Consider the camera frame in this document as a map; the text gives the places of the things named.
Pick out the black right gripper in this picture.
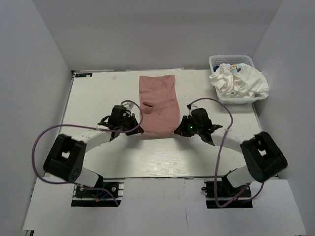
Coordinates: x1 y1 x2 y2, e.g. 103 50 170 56
175 116 202 137

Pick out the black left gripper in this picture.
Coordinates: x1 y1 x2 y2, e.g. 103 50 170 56
119 113 143 136

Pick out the pink t shirt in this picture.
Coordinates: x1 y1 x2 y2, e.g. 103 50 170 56
139 75 180 138

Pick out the white printed t shirt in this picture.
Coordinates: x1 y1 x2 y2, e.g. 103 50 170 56
209 63 269 98

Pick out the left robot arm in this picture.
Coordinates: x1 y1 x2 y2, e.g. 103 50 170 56
43 100 144 196

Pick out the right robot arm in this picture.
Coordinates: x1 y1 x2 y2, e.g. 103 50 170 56
174 105 288 196

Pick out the blue table label sticker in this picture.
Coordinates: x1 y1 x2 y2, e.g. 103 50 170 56
75 73 93 78

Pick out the white plastic basket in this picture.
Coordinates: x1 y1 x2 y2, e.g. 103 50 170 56
209 55 269 105

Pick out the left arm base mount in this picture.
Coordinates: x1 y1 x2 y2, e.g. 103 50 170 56
71 179 124 207

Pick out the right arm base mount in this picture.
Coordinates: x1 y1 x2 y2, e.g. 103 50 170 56
201 181 253 209

